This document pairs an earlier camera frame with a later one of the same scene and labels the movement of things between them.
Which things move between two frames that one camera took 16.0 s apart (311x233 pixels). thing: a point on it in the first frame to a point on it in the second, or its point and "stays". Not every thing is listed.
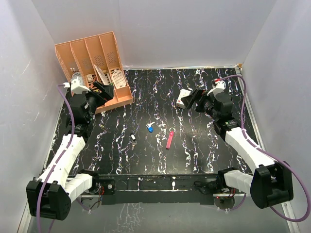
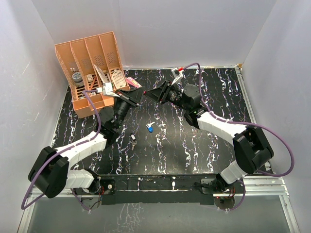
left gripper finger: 109,89 to 136,94
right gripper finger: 187,101 to 154,93
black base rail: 154,188 stays
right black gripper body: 206,104 to 170,94
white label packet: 118,78 stays
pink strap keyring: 171,130 to 132,82
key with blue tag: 149,127 stays
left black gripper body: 93,101 to 124,104
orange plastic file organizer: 96,58 stays
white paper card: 102,75 stays
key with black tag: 133,138 stays
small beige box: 90,77 stays
